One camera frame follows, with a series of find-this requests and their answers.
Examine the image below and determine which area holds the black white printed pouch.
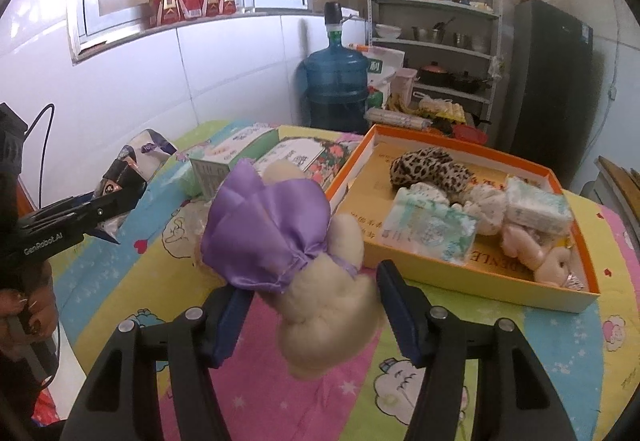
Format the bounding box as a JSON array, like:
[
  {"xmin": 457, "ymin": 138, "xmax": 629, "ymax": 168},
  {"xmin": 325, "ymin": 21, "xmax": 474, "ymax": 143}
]
[{"xmin": 88, "ymin": 129, "xmax": 177, "ymax": 244}]

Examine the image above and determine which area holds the green tissue pack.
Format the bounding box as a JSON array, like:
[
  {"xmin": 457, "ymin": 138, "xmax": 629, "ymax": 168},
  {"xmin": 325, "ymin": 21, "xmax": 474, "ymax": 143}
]
[{"xmin": 378, "ymin": 187, "xmax": 478, "ymax": 265}]

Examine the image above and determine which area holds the small tissue pack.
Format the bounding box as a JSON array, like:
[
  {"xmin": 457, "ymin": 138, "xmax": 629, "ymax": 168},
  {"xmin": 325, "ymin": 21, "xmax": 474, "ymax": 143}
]
[{"xmin": 506, "ymin": 176, "xmax": 574, "ymax": 236}]

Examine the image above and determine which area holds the cream bear purple dress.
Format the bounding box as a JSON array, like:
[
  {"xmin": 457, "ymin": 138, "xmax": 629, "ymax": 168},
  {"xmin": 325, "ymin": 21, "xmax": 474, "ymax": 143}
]
[{"xmin": 200, "ymin": 159, "xmax": 383, "ymax": 380}]

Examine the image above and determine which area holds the leopard print scrunchie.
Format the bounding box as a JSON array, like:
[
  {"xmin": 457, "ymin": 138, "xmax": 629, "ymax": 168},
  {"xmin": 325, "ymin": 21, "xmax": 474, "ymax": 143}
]
[{"xmin": 390, "ymin": 147, "xmax": 475, "ymax": 200}]

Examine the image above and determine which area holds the left hand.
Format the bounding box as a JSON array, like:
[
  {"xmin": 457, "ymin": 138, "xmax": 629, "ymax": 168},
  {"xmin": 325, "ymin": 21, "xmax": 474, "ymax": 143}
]
[{"xmin": 1, "ymin": 261, "xmax": 58, "ymax": 362}]

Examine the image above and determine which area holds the pink plush toy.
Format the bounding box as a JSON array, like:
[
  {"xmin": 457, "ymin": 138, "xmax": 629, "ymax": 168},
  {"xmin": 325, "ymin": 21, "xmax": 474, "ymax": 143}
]
[{"xmin": 500, "ymin": 223, "xmax": 585, "ymax": 291}]

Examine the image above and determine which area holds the orange gold shallow box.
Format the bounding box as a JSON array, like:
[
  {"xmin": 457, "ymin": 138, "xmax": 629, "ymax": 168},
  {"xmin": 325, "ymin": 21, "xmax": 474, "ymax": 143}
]
[{"xmin": 326, "ymin": 124, "xmax": 600, "ymax": 313}]

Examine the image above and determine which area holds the green white tissue box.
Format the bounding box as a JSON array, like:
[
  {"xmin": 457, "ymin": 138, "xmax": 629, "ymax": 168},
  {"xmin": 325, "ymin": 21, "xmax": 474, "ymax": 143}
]
[{"xmin": 184, "ymin": 122, "xmax": 279, "ymax": 199}]

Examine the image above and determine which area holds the red plastic basket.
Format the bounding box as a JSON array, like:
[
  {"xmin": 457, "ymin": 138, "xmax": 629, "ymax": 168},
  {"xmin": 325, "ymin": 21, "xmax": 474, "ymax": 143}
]
[{"xmin": 452, "ymin": 124, "xmax": 488, "ymax": 146}]

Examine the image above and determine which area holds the egg tray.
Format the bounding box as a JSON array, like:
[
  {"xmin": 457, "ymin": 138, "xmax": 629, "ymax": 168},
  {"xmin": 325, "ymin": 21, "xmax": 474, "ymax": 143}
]
[{"xmin": 418, "ymin": 95, "xmax": 465, "ymax": 123}]

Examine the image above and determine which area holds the black refrigerator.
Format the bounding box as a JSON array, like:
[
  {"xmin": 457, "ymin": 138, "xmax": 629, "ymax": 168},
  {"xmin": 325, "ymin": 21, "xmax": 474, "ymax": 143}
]
[{"xmin": 498, "ymin": 0, "xmax": 597, "ymax": 186}]

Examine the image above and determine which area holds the blue water jug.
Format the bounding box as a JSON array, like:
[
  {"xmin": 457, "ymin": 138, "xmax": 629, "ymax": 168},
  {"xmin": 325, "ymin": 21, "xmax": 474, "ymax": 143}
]
[{"xmin": 303, "ymin": 1, "xmax": 369, "ymax": 134}]

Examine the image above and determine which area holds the white green rice bag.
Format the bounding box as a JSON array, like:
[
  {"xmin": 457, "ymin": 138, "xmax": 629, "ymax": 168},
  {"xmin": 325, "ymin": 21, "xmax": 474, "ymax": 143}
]
[{"xmin": 349, "ymin": 44, "xmax": 405, "ymax": 108}]

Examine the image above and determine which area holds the grey metal shelf rack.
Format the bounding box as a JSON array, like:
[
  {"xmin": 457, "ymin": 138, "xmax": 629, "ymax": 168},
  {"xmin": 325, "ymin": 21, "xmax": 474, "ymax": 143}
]
[{"xmin": 367, "ymin": 0, "xmax": 503, "ymax": 131}]

